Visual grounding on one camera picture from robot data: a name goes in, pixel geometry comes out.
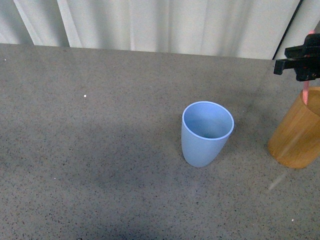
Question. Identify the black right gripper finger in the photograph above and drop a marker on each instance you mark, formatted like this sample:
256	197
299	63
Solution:
306	68
310	48

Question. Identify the pink chopstick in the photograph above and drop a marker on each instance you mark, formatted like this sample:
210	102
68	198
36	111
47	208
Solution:
305	92

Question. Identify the bamboo chopstick holder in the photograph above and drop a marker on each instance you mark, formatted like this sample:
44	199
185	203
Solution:
296	141

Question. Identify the blue cup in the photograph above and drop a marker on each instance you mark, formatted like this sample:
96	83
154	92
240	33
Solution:
205	128

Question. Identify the white curtain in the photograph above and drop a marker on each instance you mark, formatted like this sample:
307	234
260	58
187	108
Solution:
259	29

